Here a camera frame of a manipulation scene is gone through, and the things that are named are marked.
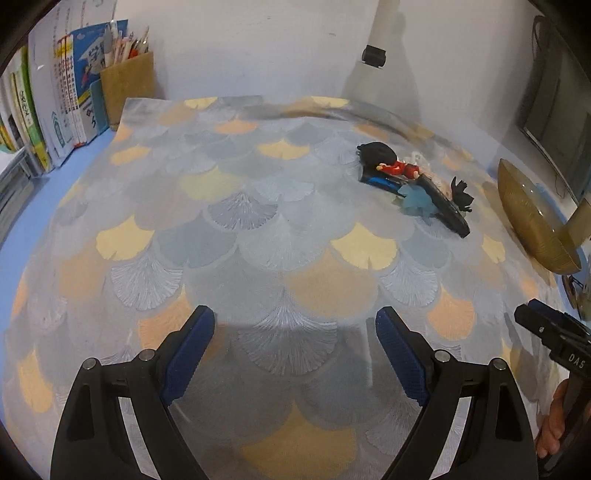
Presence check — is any person's right hand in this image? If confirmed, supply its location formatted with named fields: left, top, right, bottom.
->
left=536, top=379, right=569, bottom=459

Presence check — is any amber ribbed glass bowl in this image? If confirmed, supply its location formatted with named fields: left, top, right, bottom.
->
left=497, top=159, right=582, bottom=275

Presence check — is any black long box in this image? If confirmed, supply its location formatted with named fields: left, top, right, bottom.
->
left=416, top=174, right=471, bottom=238

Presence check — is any black spiky figurine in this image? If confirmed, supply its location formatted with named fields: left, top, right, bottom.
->
left=451, top=177, right=474, bottom=212

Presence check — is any teal paper leaf cutout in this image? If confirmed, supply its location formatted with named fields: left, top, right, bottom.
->
left=392, top=184, right=439, bottom=225

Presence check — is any dark blue flat box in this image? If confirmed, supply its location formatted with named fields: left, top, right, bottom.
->
left=360, top=170, right=407, bottom=198

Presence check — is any ginkgo pattern table mat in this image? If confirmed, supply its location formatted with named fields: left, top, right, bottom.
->
left=1, top=97, right=562, bottom=479

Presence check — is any white plastic gear set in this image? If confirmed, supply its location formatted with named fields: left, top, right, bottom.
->
left=409, top=151, right=431, bottom=173

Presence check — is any red dressed doll figurine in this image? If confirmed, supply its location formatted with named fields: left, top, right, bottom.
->
left=356, top=142, right=421, bottom=180

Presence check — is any row of standing books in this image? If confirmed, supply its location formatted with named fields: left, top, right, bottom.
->
left=1, top=1, right=128, bottom=176

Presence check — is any cardboard pen holder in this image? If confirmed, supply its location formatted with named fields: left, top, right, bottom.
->
left=100, top=52, right=155, bottom=131

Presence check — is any black wall television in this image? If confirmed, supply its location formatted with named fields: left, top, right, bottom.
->
left=517, top=15, right=590, bottom=201

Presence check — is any white wall pipe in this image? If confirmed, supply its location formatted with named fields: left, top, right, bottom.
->
left=342, top=0, right=400, bottom=105

